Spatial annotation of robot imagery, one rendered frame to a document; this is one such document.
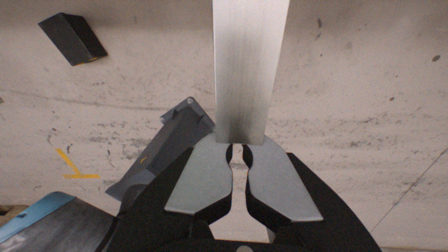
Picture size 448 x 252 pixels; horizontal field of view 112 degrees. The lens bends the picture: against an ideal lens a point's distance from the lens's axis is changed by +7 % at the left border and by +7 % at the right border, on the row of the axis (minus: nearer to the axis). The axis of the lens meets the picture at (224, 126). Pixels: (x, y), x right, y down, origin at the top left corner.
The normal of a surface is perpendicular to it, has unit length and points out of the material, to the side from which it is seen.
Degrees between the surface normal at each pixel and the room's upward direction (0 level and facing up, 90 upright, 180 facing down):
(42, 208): 99
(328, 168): 0
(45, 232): 72
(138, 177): 0
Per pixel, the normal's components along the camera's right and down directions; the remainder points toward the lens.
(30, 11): -0.06, 0.52
